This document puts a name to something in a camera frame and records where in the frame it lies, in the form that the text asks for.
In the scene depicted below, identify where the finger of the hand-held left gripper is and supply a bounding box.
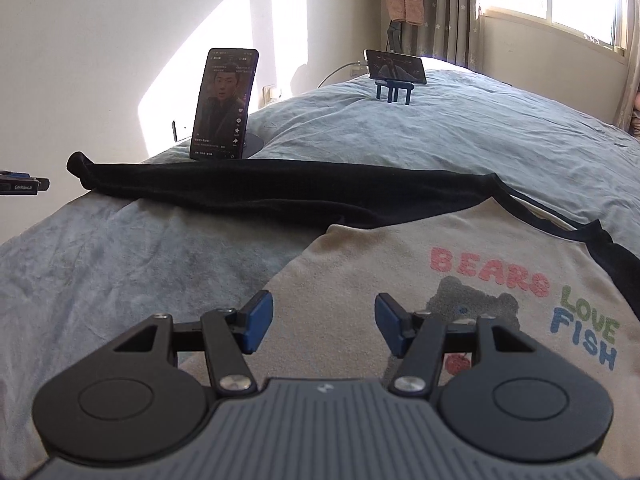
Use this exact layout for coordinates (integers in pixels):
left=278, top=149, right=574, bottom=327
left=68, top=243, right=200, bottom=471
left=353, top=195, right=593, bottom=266
left=0, top=171, right=51, bottom=192

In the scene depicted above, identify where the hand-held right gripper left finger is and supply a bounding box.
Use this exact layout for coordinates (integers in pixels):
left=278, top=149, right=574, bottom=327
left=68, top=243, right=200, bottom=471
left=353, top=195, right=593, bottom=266
left=112, top=290, right=274, bottom=396

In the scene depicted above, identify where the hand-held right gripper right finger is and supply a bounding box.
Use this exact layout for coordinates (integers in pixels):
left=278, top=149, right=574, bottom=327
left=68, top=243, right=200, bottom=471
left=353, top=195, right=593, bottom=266
left=375, top=293, right=536, bottom=396

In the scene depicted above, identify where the beige sweatshirt with black sleeves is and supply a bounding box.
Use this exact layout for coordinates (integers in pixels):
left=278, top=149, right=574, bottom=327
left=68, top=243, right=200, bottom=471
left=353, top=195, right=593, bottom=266
left=66, top=151, right=640, bottom=411

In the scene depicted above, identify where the upright smartphone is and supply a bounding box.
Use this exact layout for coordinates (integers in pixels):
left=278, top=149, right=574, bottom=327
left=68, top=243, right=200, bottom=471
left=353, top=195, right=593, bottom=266
left=190, top=48, right=260, bottom=162

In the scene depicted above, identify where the grey bed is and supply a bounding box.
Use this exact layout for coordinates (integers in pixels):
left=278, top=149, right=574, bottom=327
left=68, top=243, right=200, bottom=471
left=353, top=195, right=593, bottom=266
left=0, top=55, right=640, bottom=480

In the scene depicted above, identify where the blue phone stand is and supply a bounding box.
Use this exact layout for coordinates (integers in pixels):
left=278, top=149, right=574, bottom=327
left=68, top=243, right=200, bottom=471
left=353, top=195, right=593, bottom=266
left=375, top=80, right=414, bottom=107

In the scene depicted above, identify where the landscape smartphone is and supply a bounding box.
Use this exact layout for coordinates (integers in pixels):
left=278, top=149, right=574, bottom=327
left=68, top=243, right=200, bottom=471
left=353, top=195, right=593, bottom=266
left=364, top=49, right=427, bottom=85

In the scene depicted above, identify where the grey star-print curtain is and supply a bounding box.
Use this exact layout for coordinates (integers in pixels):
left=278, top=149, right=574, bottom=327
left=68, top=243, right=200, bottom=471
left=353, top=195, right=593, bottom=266
left=611, top=0, right=640, bottom=133
left=380, top=0, right=483, bottom=73

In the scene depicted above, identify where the white charging cable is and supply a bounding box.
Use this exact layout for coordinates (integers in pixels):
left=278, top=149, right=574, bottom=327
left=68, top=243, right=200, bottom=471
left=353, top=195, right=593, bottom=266
left=317, top=61, right=368, bottom=89

